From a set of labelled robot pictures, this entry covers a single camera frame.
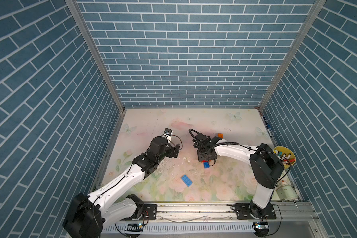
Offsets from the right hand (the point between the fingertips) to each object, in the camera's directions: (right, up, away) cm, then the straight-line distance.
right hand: (203, 157), depth 92 cm
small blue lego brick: (+1, -4, -3) cm, 5 cm away
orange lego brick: (+13, +13, +10) cm, 21 cm away
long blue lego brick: (-11, -11, -9) cm, 18 cm away
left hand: (-17, +11, -11) cm, 23 cm away
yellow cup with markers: (+46, +3, -9) cm, 47 cm away
